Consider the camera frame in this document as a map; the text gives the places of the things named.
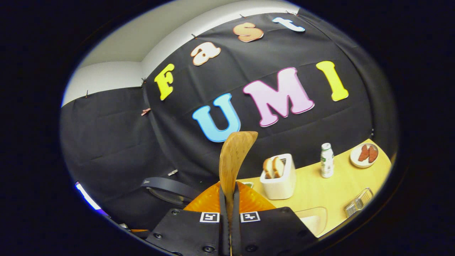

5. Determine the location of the dark grey rice cooker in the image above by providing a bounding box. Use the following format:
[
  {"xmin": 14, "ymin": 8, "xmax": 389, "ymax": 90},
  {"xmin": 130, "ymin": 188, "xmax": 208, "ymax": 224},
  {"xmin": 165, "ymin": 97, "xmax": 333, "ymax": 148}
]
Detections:
[{"xmin": 140, "ymin": 177, "xmax": 203, "ymax": 208}]

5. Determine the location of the white plastic bottle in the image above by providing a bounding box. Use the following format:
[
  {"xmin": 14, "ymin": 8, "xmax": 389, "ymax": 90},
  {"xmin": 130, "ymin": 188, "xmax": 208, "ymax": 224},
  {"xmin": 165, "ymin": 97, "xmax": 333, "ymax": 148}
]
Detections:
[{"xmin": 320, "ymin": 143, "xmax": 334, "ymax": 178}]

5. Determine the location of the white round plate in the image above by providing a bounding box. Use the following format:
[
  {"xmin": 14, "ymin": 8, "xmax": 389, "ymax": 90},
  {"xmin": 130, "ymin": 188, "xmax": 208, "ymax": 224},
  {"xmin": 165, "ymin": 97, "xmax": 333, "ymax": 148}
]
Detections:
[{"xmin": 350, "ymin": 143, "xmax": 379, "ymax": 168}]

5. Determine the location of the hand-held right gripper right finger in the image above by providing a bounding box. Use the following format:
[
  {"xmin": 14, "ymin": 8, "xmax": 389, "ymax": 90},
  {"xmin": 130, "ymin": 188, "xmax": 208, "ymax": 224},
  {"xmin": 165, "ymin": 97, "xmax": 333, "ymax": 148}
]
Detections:
[{"xmin": 232, "ymin": 181, "xmax": 317, "ymax": 256}]

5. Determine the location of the black backdrop cloth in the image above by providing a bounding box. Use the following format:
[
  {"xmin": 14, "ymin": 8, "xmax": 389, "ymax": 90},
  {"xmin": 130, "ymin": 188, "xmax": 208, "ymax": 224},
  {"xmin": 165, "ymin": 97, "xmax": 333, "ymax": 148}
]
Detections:
[{"xmin": 60, "ymin": 9, "xmax": 398, "ymax": 231}]

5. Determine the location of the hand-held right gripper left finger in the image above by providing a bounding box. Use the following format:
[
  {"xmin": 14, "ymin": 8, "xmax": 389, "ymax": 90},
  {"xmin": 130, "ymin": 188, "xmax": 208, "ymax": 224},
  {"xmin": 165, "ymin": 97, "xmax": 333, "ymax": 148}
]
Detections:
[{"xmin": 146, "ymin": 181, "xmax": 230, "ymax": 256}]

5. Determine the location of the wooden spoon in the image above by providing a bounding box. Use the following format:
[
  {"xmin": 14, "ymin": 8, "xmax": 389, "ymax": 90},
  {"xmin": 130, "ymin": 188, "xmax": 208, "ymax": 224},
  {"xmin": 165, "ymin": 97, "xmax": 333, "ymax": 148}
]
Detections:
[{"xmin": 219, "ymin": 131, "xmax": 259, "ymax": 256}]

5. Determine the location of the white toaster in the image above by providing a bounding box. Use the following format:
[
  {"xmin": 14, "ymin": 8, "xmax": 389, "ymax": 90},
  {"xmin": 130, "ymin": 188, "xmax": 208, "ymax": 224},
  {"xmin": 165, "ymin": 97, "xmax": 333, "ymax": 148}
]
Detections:
[{"xmin": 260, "ymin": 154, "xmax": 296, "ymax": 200}]

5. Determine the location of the toasted bread slice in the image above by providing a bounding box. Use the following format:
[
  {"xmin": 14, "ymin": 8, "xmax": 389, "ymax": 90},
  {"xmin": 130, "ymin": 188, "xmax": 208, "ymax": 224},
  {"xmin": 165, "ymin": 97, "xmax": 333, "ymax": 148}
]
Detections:
[
  {"xmin": 272, "ymin": 156, "xmax": 285, "ymax": 178},
  {"xmin": 263, "ymin": 158, "xmax": 275, "ymax": 179}
]

